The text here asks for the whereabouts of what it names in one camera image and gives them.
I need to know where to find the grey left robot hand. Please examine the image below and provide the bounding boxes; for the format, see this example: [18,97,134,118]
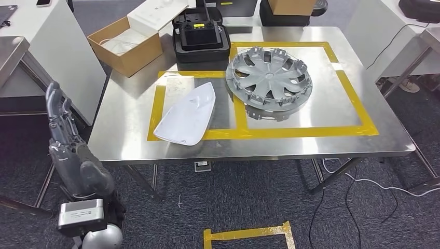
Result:
[45,81,116,200]

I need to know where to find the silver plastic wheel hubcap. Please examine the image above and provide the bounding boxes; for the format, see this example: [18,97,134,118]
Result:
[226,46,313,113]

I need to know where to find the stainless steel workbench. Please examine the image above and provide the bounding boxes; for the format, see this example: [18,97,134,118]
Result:
[381,27,440,193]
[87,25,417,203]
[0,36,56,219]

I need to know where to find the white curved plastic part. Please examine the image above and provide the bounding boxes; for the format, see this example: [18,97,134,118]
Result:
[153,81,216,147]

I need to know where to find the brown cardboard box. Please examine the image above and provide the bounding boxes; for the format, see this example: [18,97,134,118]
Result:
[268,0,317,16]
[87,16,164,78]

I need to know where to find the steel floor socket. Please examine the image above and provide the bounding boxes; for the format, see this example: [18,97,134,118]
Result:
[194,160,212,173]

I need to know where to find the white foam insert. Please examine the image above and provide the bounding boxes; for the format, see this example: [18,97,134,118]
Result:
[100,28,150,57]

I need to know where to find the white box lid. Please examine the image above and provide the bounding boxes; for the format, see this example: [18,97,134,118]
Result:
[127,0,189,37]

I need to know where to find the black handheld controller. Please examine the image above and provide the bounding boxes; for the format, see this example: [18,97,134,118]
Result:
[180,0,224,51]

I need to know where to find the yellow floor tape square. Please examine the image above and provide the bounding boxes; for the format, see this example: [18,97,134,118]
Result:
[203,222,296,249]

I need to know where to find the dark grey laptop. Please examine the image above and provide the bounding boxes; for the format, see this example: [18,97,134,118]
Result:
[196,0,258,18]

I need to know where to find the black round stool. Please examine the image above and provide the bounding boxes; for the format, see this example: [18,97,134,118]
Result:
[310,0,329,17]

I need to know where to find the person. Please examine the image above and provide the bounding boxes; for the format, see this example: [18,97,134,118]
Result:
[398,78,421,93]

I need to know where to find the black bag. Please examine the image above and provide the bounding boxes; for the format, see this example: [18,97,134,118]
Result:
[398,0,440,24]

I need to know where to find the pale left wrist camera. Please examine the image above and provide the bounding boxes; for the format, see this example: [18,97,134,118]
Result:
[58,198,108,238]

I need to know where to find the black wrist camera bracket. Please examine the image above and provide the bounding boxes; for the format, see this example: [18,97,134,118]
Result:
[68,192,127,238]

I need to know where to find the small yellow bench tape frame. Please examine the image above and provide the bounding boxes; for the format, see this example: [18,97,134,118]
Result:
[147,70,248,142]

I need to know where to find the black floor cable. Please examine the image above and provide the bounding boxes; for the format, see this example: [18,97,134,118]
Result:
[308,164,400,249]

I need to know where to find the large yellow bench tape frame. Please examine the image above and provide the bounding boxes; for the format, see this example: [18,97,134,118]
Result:
[228,41,379,140]

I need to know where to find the white cable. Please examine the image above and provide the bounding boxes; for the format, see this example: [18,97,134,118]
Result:
[321,158,440,198]

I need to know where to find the black desk cable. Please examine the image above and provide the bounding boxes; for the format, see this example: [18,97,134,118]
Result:
[366,22,430,70]

